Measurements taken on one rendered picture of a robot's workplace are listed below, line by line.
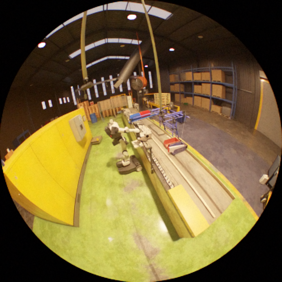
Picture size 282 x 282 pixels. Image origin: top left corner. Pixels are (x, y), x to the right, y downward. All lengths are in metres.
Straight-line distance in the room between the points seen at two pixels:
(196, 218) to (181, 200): 0.33
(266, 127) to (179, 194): 10.30
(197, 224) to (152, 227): 1.00
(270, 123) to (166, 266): 10.80
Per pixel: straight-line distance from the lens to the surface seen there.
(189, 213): 1.22
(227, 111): 10.00
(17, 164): 1.71
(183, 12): 9.62
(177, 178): 1.52
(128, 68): 9.40
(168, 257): 2.08
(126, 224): 2.06
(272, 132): 10.89
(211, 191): 1.58
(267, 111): 10.71
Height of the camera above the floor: 1.98
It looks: 31 degrees down
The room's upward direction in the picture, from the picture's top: 8 degrees counter-clockwise
